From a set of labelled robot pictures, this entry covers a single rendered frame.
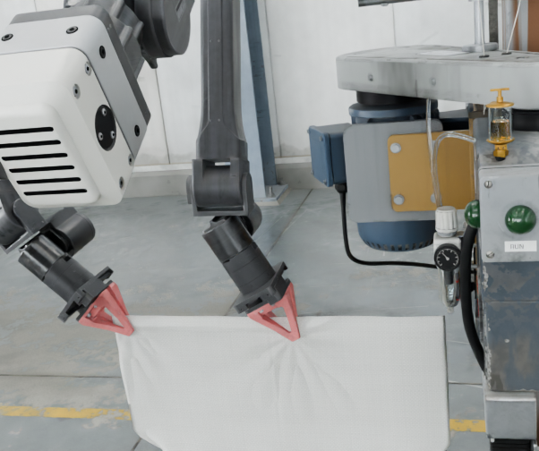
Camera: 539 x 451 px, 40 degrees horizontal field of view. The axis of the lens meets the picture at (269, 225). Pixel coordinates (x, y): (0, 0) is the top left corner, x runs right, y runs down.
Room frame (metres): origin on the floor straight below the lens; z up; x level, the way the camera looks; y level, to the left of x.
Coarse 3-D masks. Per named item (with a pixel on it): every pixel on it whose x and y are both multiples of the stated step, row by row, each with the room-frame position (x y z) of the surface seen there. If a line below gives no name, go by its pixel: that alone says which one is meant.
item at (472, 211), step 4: (472, 200) 0.73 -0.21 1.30; (476, 200) 0.72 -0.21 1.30; (468, 204) 0.72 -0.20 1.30; (472, 204) 0.72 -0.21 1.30; (476, 204) 0.72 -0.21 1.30; (468, 208) 0.72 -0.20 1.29; (472, 208) 0.72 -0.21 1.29; (476, 208) 0.71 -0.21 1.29; (464, 212) 0.73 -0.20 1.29; (468, 212) 0.72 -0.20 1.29; (472, 212) 0.71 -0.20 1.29; (476, 212) 0.71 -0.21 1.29; (464, 216) 0.72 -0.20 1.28; (468, 216) 0.72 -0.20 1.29; (472, 216) 0.71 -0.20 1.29; (476, 216) 0.71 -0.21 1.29; (468, 220) 0.72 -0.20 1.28; (472, 220) 0.71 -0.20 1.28; (476, 220) 0.71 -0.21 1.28; (468, 224) 0.72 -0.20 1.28; (472, 224) 0.71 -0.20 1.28; (476, 224) 0.71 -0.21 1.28; (480, 224) 0.71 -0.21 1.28
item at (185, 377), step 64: (192, 320) 1.02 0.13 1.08; (320, 320) 0.97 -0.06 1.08; (384, 320) 0.95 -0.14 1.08; (128, 384) 1.06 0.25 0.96; (192, 384) 1.03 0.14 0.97; (256, 384) 1.00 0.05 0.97; (320, 384) 0.97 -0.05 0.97; (384, 384) 0.95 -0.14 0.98; (448, 384) 0.93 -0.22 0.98; (192, 448) 1.02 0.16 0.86; (256, 448) 0.99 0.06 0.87; (320, 448) 0.97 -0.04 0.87; (384, 448) 0.94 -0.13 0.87
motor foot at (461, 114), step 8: (472, 104) 1.23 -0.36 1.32; (440, 112) 1.29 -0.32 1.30; (448, 112) 1.28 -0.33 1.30; (456, 112) 1.27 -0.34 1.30; (464, 112) 1.26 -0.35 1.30; (440, 120) 1.23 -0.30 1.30; (448, 120) 1.22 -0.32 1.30; (456, 120) 1.22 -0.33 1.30; (464, 120) 1.21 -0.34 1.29; (448, 128) 1.28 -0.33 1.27; (456, 128) 1.27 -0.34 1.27; (464, 128) 1.27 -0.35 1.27
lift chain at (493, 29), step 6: (492, 0) 1.27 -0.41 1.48; (492, 6) 1.27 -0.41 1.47; (492, 12) 1.27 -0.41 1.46; (492, 18) 1.27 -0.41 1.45; (492, 24) 1.27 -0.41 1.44; (492, 30) 1.27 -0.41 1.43; (498, 30) 1.27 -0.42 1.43; (492, 36) 1.27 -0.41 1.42; (498, 36) 1.27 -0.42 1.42; (498, 42) 1.27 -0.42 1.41; (498, 48) 1.27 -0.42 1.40
